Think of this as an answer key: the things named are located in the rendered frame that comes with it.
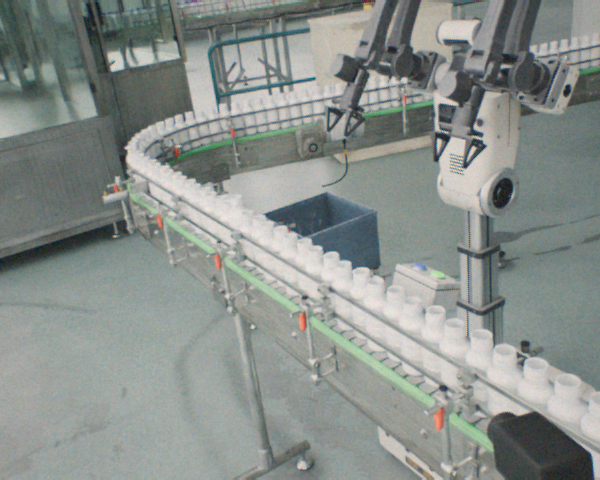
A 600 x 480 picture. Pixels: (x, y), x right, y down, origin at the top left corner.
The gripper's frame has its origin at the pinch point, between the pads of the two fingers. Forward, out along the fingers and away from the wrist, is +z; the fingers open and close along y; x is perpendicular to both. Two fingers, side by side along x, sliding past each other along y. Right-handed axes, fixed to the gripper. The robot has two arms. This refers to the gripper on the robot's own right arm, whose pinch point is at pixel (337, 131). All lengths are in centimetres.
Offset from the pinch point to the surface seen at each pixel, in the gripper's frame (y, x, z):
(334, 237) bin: -9.0, 21.7, 32.1
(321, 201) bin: -40, 33, 23
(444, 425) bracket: 97, -23, 49
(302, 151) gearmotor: -108, 60, 5
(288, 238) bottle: 32, -24, 33
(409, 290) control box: 62, -8, 32
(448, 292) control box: 70, -4, 29
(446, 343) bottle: 90, -21, 36
